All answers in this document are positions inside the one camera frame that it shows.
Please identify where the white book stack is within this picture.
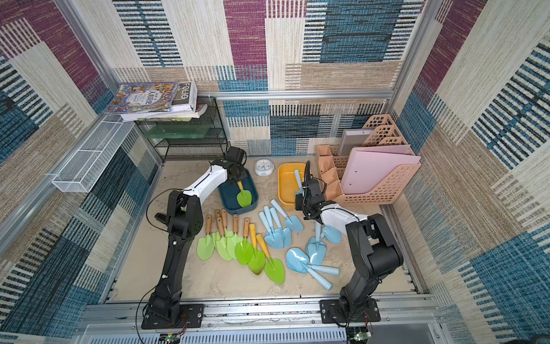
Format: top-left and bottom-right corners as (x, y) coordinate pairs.
(115, 81), (209, 122)

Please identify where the blue shovel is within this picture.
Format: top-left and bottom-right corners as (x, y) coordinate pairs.
(286, 248), (339, 276)
(264, 206), (291, 249)
(321, 226), (342, 244)
(294, 169), (303, 195)
(259, 206), (283, 249)
(270, 207), (292, 248)
(306, 222), (327, 265)
(287, 262), (332, 290)

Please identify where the small black device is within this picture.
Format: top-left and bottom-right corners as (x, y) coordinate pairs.
(155, 213), (168, 225)

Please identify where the small white alarm clock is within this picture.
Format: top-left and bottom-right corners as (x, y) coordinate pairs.
(254, 159), (274, 176)

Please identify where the blue shovel diagonal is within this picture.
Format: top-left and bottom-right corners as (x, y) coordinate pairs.
(270, 199), (304, 233)

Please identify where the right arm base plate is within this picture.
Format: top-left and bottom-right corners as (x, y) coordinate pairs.
(319, 298), (381, 326)

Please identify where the pink file folder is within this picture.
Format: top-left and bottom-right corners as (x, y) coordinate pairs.
(341, 145), (421, 194)

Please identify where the black wire shelf rack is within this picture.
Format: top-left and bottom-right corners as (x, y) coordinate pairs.
(135, 97), (229, 162)

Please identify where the pink plastic file organizer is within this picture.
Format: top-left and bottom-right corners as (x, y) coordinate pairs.
(316, 114), (421, 205)

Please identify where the colourful picture book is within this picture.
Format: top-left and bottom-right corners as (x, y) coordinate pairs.
(105, 83), (179, 114)

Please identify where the green mat on shelf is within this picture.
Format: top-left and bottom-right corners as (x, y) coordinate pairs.
(146, 124), (211, 139)

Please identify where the dark teal storage box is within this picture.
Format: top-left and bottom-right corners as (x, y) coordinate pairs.
(218, 169), (259, 215)

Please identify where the grey folder in organizer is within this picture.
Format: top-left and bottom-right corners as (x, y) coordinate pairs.
(338, 128), (374, 156)

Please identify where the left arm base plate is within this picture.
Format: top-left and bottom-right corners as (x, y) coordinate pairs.
(140, 303), (205, 330)

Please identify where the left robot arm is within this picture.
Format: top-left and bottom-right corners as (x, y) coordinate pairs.
(141, 146), (246, 330)

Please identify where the yellow storage box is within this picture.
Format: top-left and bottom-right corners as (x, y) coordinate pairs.
(278, 163), (306, 209)

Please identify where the white wire mesh basket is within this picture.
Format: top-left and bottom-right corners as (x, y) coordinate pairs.
(52, 120), (133, 193)

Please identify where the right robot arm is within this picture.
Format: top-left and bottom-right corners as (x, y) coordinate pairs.
(295, 162), (404, 322)

